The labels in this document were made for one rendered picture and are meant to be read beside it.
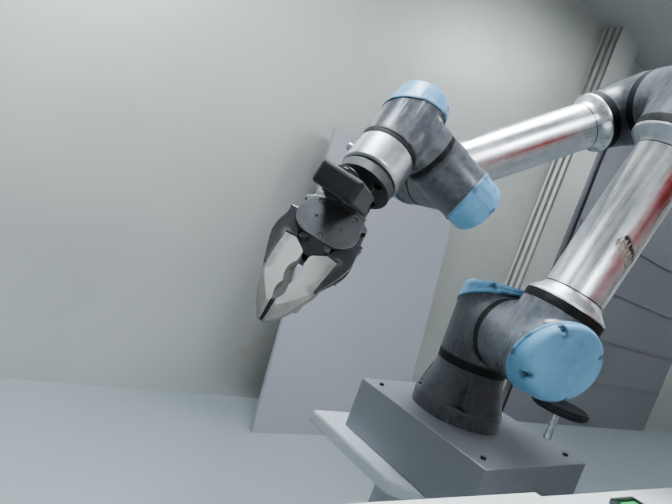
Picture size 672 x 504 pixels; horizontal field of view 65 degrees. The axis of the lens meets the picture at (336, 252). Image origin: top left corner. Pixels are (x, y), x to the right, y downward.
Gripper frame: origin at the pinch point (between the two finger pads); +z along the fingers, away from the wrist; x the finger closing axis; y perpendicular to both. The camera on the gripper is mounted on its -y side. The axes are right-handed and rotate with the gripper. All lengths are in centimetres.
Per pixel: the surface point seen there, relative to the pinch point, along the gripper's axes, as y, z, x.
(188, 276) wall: 202, -55, 80
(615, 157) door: 278, -361, -110
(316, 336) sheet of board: 220, -71, 11
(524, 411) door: 406, -176, -165
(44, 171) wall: 147, -44, 136
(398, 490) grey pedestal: 33.6, 1.9, -25.2
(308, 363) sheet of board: 226, -58, 7
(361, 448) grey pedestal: 39.8, -1.3, -18.4
